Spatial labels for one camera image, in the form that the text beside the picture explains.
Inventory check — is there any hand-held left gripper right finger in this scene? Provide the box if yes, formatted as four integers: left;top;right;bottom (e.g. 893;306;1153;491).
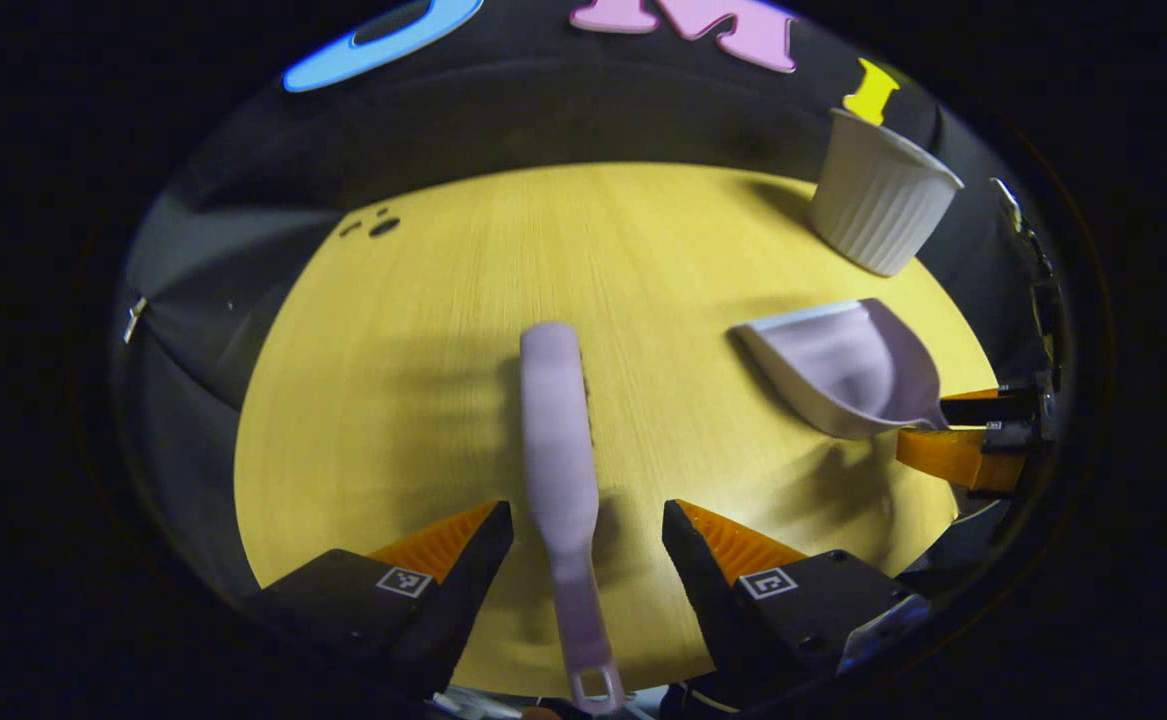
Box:
661;497;932;706

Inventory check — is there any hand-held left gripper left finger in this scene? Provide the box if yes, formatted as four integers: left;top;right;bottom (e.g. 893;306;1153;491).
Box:
243;500;514;701

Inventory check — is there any lilac plastic dustpan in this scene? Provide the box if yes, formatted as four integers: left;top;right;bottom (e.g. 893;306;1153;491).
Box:
733;298;947;441

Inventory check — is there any lilac small broom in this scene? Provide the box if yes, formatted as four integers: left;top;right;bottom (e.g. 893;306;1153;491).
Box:
520;322;627;713

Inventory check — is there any white ribbed garbage bin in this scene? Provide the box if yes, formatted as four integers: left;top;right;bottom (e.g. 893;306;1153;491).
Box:
809;108;964;278

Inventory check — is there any wooden desktop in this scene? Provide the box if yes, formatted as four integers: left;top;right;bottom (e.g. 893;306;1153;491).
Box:
233;163;999;698

